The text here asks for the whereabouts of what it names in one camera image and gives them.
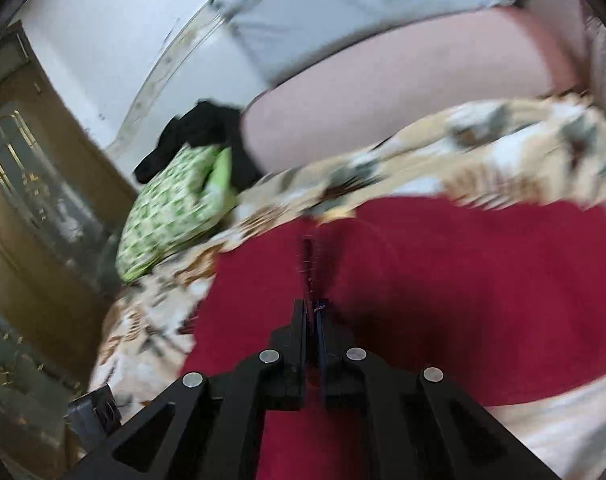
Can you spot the wooden cabinet with glass door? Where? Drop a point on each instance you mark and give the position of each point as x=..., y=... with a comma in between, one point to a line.
x=38, y=210

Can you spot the black cloth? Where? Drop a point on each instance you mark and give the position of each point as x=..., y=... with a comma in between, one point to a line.
x=203, y=130

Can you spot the red cloth garment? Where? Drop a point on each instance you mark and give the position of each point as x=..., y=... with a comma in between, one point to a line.
x=433, y=290

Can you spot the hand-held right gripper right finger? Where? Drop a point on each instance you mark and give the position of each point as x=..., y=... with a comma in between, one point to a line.
x=329, y=345

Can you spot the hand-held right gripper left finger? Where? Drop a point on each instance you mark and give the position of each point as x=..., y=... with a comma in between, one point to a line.
x=297, y=340

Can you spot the person's grey shorts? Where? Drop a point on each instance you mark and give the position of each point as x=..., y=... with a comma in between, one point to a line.
x=353, y=5

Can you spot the floral printed bed sheet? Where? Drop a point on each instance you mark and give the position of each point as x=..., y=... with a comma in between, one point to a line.
x=483, y=150

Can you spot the black object at bed edge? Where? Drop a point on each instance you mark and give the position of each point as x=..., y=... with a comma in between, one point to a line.
x=94, y=417

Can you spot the green patterned pillow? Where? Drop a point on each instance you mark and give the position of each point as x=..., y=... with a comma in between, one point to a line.
x=173, y=210

